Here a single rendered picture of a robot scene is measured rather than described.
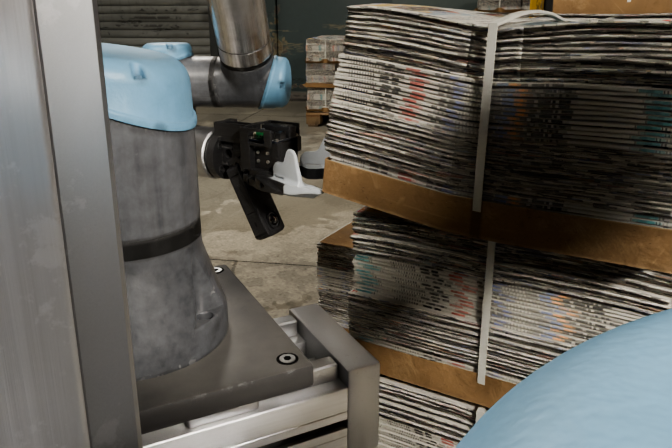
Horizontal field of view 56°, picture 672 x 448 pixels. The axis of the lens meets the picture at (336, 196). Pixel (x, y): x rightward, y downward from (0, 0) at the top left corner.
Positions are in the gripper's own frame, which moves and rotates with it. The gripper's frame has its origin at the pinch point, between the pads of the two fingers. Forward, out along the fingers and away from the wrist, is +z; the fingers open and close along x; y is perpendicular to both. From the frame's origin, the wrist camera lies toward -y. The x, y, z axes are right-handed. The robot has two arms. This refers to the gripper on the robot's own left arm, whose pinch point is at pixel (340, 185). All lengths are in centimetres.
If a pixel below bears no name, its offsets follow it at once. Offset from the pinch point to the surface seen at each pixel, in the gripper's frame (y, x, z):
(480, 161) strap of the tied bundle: 7.2, -7.2, 20.7
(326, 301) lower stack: -39, 38, -25
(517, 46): 18.9, -6.2, 23.4
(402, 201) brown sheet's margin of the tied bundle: 1.4, -6.6, 11.8
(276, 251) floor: -85, 153, -121
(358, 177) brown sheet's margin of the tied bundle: 3.4, -6.4, 6.0
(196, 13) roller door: 20, 543, -512
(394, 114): 11.2, -6.2, 10.4
